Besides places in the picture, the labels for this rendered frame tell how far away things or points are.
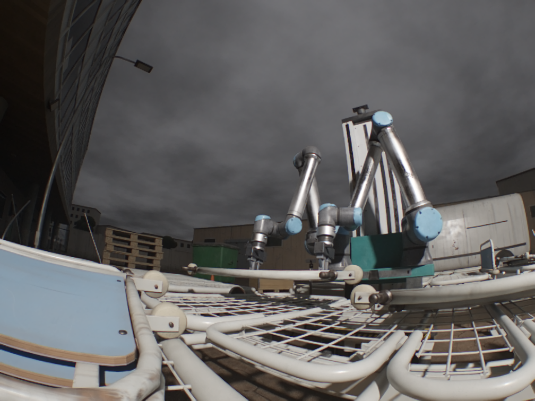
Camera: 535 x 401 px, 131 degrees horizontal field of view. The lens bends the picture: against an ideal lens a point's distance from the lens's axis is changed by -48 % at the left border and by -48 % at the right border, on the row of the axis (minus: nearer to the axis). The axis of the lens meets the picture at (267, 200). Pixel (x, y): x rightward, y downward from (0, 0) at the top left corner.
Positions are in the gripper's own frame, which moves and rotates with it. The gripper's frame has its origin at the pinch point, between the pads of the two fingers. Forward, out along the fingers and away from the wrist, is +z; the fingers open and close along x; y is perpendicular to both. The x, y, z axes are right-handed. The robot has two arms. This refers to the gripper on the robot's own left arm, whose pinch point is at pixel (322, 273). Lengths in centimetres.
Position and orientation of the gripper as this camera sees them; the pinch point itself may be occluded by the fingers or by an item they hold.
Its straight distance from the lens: 108.1
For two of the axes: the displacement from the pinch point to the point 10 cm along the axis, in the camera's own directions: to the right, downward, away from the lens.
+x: 6.0, 4.4, 6.7
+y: 7.9, -1.6, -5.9
